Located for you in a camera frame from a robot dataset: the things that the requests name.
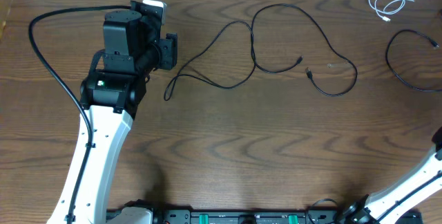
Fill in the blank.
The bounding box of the black thin usb cable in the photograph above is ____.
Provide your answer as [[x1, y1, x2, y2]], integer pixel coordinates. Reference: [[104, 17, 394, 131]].
[[163, 3, 358, 102]]

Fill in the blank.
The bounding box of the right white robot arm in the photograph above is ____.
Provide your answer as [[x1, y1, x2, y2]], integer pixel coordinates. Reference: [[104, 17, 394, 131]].
[[336, 129, 441, 224]]

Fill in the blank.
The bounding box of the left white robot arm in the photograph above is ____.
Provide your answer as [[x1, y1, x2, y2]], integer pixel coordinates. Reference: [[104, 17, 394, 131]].
[[48, 6, 177, 223]]

